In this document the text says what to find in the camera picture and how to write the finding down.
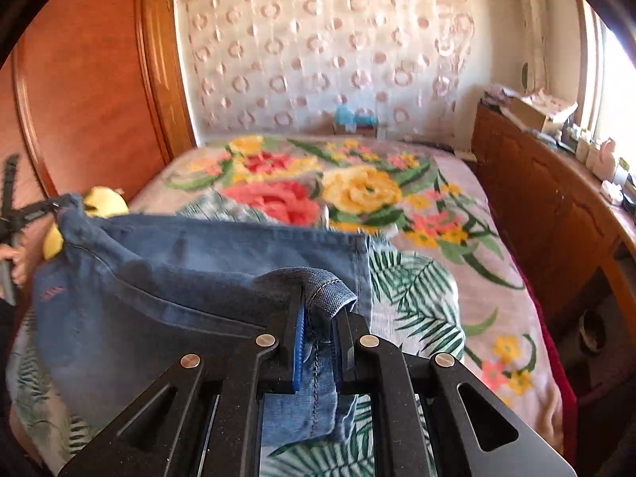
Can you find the window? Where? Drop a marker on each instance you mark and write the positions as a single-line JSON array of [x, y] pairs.
[[616, 84]]

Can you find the red bed sheet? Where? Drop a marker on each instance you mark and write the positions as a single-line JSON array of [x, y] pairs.
[[554, 372]]

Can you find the person's left hand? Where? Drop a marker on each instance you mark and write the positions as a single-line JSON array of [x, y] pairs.
[[15, 261]]

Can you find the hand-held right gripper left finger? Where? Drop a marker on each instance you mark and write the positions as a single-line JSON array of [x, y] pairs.
[[298, 343]]

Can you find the white side curtain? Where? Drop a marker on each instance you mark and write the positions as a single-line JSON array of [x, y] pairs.
[[531, 25]]

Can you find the wooden cabinet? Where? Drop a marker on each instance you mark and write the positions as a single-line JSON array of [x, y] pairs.
[[546, 198]]

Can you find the wooden headboard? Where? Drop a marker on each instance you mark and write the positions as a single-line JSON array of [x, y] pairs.
[[84, 84]]

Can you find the blue plastic toy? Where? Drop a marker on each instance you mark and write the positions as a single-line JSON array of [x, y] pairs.
[[350, 118]]

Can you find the sheer curtain with circles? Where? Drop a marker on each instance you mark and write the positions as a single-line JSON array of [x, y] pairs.
[[323, 49]]

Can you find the yellow plush toy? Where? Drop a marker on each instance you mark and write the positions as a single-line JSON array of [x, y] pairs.
[[105, 201]]

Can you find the floral blanket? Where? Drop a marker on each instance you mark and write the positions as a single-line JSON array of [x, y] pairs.
[[360, 189]]

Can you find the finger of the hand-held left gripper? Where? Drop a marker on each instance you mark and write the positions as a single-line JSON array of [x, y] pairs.
[[35, 211], [11, 179]]

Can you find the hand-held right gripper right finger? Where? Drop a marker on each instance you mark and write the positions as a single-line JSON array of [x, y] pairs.
[[343, 353]]

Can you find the white bottle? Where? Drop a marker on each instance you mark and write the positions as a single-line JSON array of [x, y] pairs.
[[584, 149]]

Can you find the cardboard box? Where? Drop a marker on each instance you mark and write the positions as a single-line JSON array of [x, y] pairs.
[[539, 109]]

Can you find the blue denim pants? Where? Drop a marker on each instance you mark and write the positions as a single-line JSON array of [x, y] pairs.
[[174, 263]]

